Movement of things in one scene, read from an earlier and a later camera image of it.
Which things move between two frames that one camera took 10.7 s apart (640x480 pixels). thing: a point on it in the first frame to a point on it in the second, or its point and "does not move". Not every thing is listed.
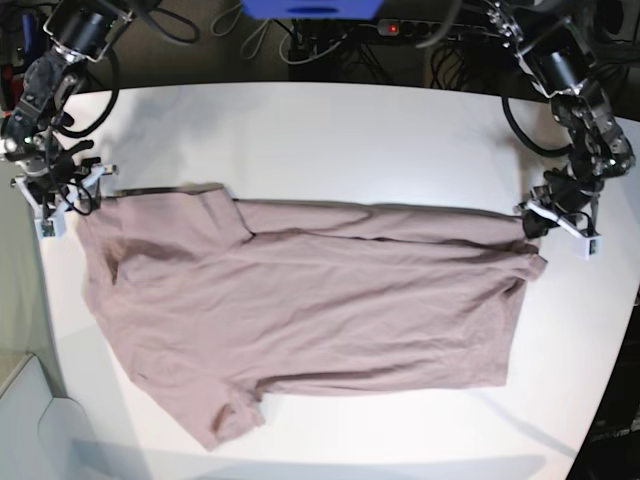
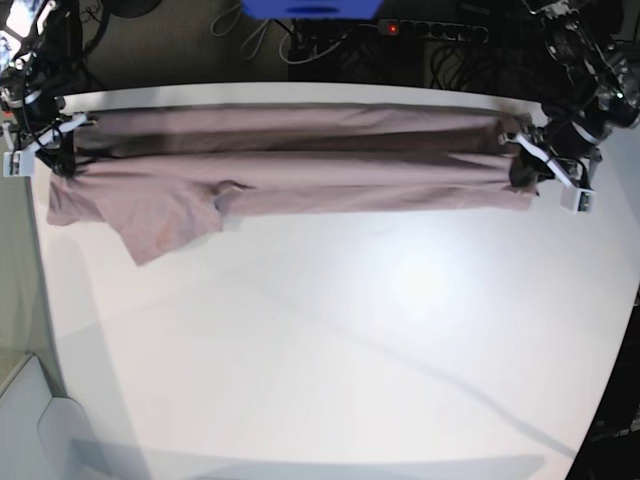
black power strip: x=440 y=30 does not move
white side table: x=43 y=437 does not move
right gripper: x=579 y=223 to x=577 y=171
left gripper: x=73 y=189 to x=50 y=138
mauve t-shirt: x=218 y=300 to x=166 y=179
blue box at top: x=313 y=9 does not move
